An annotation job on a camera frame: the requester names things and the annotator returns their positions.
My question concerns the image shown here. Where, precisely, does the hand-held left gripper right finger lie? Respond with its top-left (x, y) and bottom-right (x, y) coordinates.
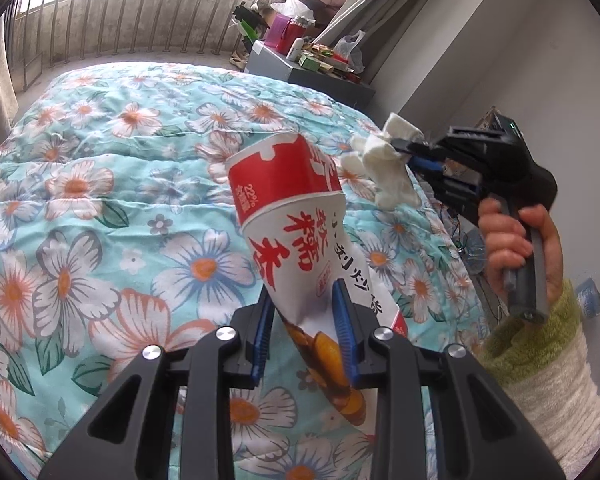
top-left (330, 280), bottom-right (566, 480)

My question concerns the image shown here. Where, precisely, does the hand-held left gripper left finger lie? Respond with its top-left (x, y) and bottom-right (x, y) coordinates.
top-left (39, 287), bottom-right (276, 480)

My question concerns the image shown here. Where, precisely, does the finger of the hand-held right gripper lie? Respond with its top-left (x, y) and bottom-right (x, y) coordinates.
top-left (410, 157), bottom-right (451, 176)
top-left (392, 139), bottom-right (446, 158)

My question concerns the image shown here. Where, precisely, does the white tissue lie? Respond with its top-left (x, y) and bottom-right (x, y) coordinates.
top-left (340, 112), bottom-right (426, 211)

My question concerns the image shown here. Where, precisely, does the red and white paper bag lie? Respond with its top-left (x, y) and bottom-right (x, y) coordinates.
top-left (225, 132), bottom-right (410, 426)

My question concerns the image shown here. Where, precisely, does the person's right hand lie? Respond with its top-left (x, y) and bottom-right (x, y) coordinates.
top-left (477, 197), bottom-right (565, 306)

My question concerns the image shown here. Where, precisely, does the grey cabinet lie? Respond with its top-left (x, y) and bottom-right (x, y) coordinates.
top-left (245, 40), bottom-right (378, 111)

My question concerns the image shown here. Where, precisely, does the white plastic bag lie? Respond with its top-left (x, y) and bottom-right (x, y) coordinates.
top-left (332, 30), bottom-right (366, 73)

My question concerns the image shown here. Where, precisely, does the grey curtain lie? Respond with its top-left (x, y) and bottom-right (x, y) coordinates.
top-left (312, 0), bottom-right (448, 56)

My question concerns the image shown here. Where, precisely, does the large blue water jug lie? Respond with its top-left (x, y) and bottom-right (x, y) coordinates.
top-left (575, 280), bottom-right (600, 318)

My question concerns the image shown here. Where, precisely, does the red bottle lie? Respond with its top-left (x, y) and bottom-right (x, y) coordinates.
top-left (282, 19), bottom-right (306, 56)

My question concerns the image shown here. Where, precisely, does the pink tumbler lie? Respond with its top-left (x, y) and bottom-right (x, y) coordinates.
top-left (267, 14), bottom-right (293, 53)

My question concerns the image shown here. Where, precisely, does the floral turquoise blanket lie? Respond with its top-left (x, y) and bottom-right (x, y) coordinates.
top-left (0, 62), bottom-right (491, 480)

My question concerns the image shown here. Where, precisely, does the metal window railing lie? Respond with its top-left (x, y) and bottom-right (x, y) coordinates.
top-left (5, 0), bottom-right (326, 68)

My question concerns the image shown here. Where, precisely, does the beige curtain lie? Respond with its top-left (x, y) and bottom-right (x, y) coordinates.
top-left (0, 25), bottom-right (21, 151)

